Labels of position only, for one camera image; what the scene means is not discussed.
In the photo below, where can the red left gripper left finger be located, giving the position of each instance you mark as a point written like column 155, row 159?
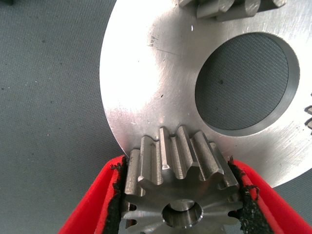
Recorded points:
column 97, row 200

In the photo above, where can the round metal plate with hole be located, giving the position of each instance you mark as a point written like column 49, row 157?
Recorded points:
column 146, row 85

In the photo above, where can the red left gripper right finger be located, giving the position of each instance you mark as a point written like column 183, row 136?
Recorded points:
column 268, row 209

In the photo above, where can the dark grey table cloth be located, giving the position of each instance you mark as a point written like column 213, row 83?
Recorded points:
column 48, row 97

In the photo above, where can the larger steel gear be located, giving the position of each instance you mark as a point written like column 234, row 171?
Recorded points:
column 180, row 175

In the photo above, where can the small steel gear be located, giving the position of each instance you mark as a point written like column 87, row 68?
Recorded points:
column 231, row 8
column 309, row 122

